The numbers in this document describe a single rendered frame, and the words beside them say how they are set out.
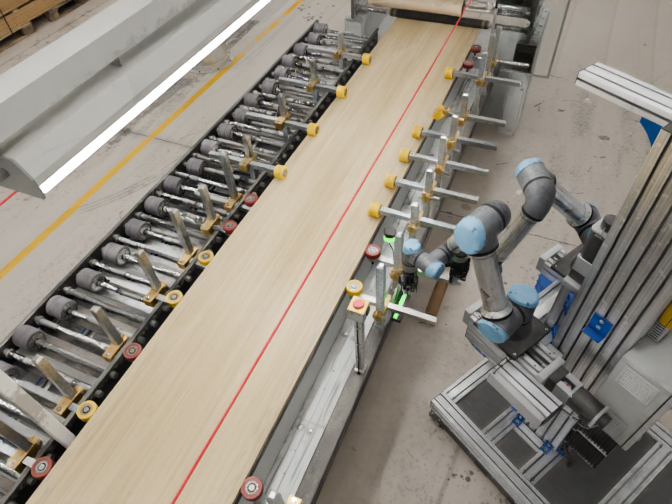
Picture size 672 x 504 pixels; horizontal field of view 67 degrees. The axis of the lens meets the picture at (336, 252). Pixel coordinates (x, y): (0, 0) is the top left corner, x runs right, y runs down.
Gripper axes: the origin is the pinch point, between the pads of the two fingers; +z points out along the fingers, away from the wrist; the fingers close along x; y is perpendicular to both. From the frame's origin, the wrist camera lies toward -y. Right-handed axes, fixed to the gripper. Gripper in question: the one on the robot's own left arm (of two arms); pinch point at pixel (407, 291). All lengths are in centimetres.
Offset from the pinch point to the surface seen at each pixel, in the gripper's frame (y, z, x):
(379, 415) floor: 20, 94, -12
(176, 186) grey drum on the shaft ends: -84, 10, -138
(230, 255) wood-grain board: -24, 4, -90
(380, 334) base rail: 9.0, 24.1, -12.1
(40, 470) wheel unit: 87, 4, -142
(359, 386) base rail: 37.1, 24.1, -21.5
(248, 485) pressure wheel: 88, 4, -60
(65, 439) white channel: 74, 6, -138
